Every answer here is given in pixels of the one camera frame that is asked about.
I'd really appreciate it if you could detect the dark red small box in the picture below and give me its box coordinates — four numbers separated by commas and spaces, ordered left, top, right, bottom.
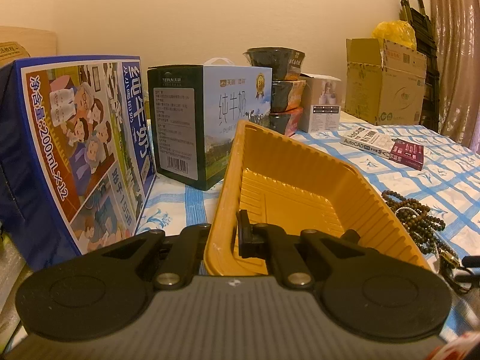
389, 139, 425, 171

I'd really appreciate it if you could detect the middle black instant noodle bowl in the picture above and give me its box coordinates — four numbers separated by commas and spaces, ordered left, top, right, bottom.
271, 80, 306, 113

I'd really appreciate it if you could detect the blue white checkered tablecloth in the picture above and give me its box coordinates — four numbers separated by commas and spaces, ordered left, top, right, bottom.
0, 121, 480, 346

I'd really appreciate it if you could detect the brown wooden bead necklace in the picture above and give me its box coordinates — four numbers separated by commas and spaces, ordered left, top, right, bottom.
381, 189, 461, 267

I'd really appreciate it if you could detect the blue cartoon milk carton box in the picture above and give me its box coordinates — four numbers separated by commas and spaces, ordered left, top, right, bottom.
1, 55, 155, 270

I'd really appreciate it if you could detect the black instant noodle bowl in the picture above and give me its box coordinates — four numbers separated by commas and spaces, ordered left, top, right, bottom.
243, 47, 305, 81
271, 80, 306, 113

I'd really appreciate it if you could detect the green white milk carton box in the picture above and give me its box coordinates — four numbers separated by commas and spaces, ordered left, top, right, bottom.
147, 58, 272, 190

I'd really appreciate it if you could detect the wooden headboard panel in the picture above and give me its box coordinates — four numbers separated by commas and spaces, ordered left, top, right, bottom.
0, 26, 58, 57

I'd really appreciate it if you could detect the top black instant noodle bowl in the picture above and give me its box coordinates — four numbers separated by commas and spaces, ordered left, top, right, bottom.
243, 47, 305, 81

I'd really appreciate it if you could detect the white AutoCAD book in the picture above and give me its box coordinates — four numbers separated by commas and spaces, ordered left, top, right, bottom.
340, 127, 395, 159

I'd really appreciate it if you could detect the small white product box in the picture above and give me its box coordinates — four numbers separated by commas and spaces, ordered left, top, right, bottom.
298, 73, 342, 133

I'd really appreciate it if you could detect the black folding hand cart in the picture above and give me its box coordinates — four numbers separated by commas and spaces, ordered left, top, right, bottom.
400, 0, 440, 133

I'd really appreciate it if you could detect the yellow plastic bag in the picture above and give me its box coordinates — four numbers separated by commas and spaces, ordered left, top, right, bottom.
372, 19, 416, 50

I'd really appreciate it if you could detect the large brown cardboard box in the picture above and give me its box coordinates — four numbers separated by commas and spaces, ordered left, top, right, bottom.
345, 38, 426, 126

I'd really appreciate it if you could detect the beige patterned curtain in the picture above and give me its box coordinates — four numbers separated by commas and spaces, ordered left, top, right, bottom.
430, 0, 479, 153

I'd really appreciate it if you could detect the brown cardboard box corner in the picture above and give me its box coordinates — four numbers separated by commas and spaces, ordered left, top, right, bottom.
0, 41, 30, 68

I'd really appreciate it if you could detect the yellow plastic tray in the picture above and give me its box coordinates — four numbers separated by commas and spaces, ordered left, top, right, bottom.
203, 120, 429, 276

